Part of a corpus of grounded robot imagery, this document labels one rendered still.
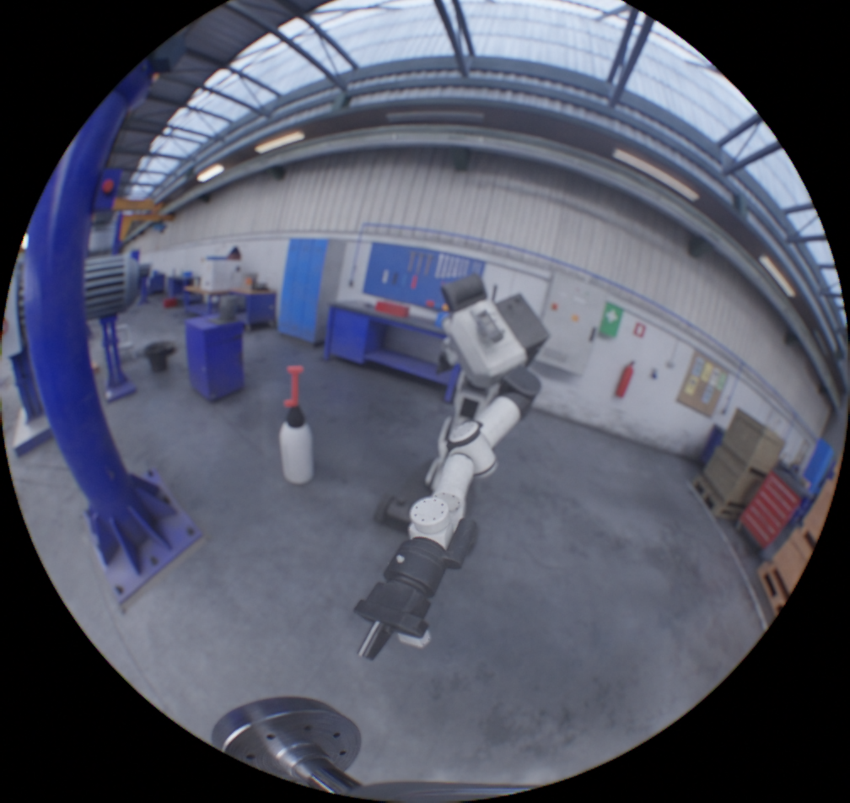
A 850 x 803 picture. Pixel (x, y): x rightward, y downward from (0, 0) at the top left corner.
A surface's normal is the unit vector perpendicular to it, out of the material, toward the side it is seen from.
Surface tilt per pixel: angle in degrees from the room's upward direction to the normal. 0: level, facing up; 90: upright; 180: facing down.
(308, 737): 49
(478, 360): 89
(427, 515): 25
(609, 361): 90
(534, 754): 0
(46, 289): 90
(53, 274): 90
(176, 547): 0
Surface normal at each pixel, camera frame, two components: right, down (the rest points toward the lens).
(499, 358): -0.11, -0.30
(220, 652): 0.22, -0.91
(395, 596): -0.45, -0.88
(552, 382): -0.29, 0.28
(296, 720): 0.80, -0.34
